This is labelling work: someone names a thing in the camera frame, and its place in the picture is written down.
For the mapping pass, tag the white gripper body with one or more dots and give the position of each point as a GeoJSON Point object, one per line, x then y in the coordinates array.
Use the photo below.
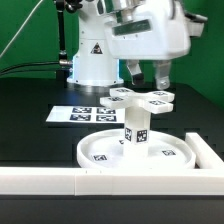
{"type": "Point", "coordinates": [156, 30]}

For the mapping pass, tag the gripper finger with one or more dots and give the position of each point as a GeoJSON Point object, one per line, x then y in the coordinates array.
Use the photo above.
{"type": "Point", "coordinates": [135, 71]}
{"type": "Point", "coordinates": [162, 71]}

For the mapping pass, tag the white cross-shaped table base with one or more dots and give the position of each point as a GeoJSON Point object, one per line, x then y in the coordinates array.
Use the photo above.
{"type": "Point", "coordinates": [155, 102]}

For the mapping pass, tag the white round table top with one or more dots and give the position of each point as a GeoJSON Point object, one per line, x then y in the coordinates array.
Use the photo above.
{"type": "Point", "coordinates": [109, 149]}

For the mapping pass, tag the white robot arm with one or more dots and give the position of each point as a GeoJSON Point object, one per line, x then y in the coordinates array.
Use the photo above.
{"type": "Point", "coordinates": [93, 65]}

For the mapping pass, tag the white marker sheet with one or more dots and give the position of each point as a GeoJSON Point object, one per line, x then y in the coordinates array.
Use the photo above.
{"type": "Point", "coordinates": [81, 114]}

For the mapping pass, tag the white L-shaped border fence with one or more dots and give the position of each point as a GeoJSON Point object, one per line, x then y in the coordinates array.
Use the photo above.
{"type": "Point", "coordinates": [206, 179]}

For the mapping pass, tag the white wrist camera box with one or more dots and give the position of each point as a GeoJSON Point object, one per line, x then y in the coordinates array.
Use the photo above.
{"type": "Point", "coordinates": [195, 24]}

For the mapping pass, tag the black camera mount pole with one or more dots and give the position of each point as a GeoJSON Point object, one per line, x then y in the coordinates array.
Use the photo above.
{"type": "Point", "coordinates": [70, 6]}

